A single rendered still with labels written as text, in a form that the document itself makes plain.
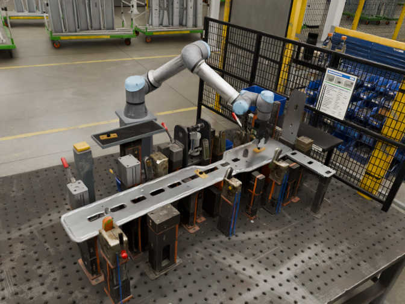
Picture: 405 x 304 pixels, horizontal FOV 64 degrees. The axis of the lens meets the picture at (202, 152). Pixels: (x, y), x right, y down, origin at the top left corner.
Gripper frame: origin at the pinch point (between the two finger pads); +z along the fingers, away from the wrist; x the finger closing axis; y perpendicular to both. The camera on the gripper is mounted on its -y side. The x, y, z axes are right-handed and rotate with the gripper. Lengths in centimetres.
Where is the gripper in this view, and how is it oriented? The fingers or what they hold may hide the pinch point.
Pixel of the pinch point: (260, 146)
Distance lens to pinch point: 201.1
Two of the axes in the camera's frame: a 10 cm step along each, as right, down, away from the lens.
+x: 6.4, 4.4, -6.3
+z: -0.7, 8.5, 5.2
